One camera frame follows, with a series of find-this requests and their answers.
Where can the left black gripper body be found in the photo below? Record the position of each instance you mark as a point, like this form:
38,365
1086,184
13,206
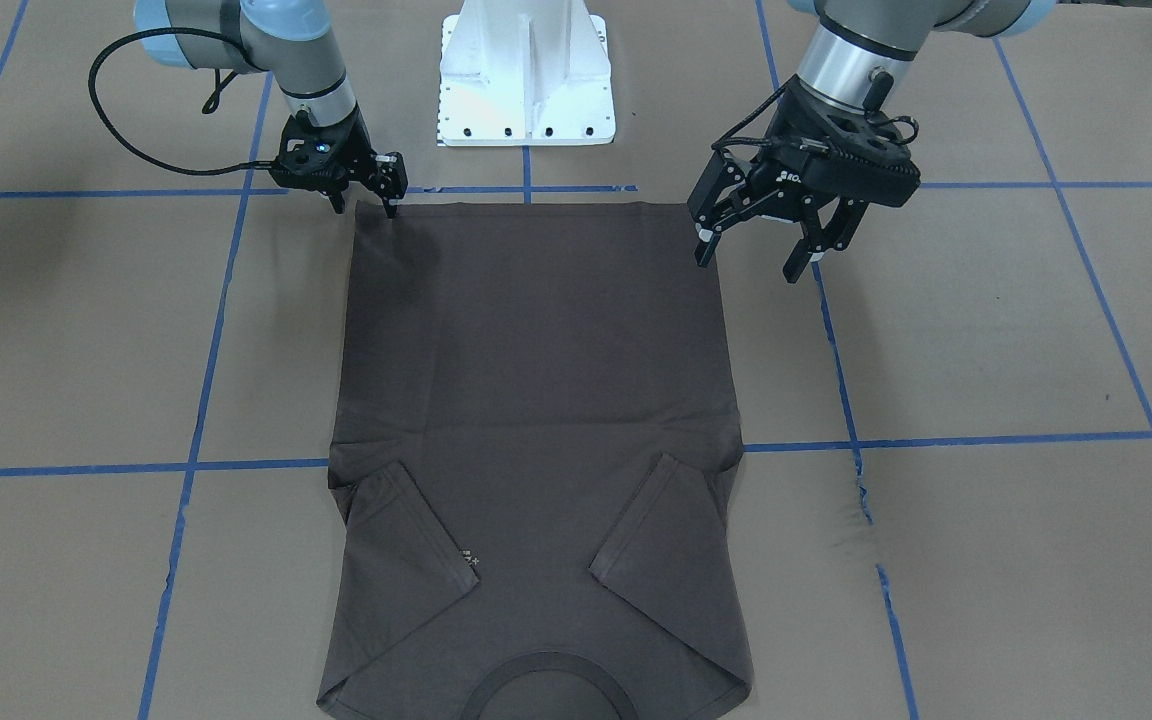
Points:
774,172

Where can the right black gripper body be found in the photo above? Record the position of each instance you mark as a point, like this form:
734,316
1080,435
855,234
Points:
354,159

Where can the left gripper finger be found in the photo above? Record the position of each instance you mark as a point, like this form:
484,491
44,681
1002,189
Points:
712,223
835,235

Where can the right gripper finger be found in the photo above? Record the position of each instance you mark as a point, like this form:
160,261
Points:
337,198
389,181

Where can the dark brown t-shirt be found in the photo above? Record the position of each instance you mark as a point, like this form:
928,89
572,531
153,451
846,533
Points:
533,456

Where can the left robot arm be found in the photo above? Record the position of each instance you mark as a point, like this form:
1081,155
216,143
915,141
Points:
860,50

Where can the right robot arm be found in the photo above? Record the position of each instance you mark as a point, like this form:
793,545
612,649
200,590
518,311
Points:
293,41

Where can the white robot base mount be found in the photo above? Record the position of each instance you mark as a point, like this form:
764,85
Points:
525,73

